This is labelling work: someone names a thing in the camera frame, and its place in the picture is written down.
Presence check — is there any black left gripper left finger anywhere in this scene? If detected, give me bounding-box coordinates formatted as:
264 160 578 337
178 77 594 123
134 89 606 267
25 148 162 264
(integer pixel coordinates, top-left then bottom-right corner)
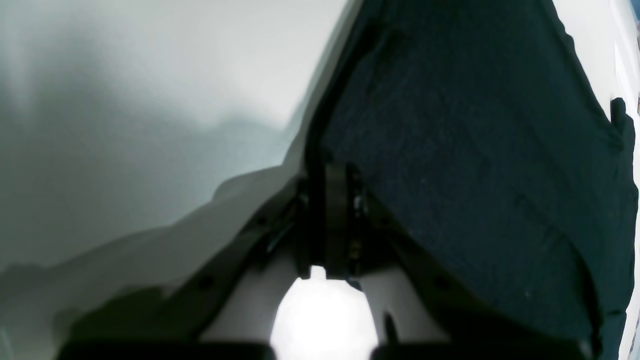
57 177 318 360

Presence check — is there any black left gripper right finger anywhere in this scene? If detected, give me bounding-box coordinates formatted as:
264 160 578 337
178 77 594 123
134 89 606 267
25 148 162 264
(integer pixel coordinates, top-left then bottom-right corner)
325 163 593 360

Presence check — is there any black T-shirt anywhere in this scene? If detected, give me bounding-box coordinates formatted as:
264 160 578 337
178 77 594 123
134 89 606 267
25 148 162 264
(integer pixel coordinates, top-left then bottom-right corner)
320 0 639 360

